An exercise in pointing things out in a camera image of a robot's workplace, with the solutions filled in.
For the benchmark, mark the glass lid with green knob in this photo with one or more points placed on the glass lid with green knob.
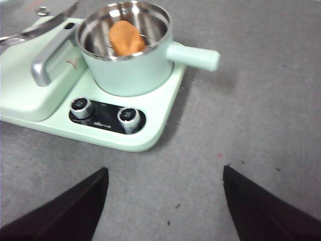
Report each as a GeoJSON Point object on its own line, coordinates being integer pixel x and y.
{"type": "Point", "coordinates": [50, 21]}

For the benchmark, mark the silver control knob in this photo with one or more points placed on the silver control knob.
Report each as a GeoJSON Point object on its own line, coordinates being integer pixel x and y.
{"type": "Point", "coordinates": [128, 119]}
{"type": "Point", "coordinates": [81, 106]}

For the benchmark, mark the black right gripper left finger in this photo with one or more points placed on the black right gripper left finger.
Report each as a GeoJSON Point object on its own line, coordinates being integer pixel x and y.
{"type": "Point", "coordinates": [62, 213]}

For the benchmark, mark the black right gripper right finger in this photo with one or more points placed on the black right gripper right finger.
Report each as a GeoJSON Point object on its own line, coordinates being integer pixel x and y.
{"type": "Point", "coordinates": [263, 216]}

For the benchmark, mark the mint green breakfast maker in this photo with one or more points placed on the mint green breakfast maker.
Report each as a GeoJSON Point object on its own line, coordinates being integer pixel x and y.
{"type": "Point", "coordinates": [105, 140]}

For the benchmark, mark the mint green steamer pot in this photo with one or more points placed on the mint green steamer pot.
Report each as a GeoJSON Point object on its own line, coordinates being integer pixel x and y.
{"type": "Point", "coordinates": [130, 75]}

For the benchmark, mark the brown potato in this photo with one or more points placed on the brown potato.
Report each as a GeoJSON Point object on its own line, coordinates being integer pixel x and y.
{"type": "Point", "coordinates": [128, 39]}

